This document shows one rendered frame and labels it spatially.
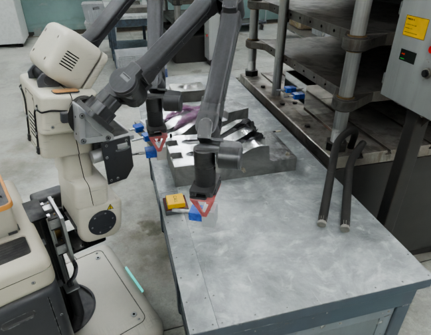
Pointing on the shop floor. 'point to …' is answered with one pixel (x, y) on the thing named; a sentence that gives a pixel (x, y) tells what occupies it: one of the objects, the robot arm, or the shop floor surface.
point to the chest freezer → (8, 22)
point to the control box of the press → (410, 94)
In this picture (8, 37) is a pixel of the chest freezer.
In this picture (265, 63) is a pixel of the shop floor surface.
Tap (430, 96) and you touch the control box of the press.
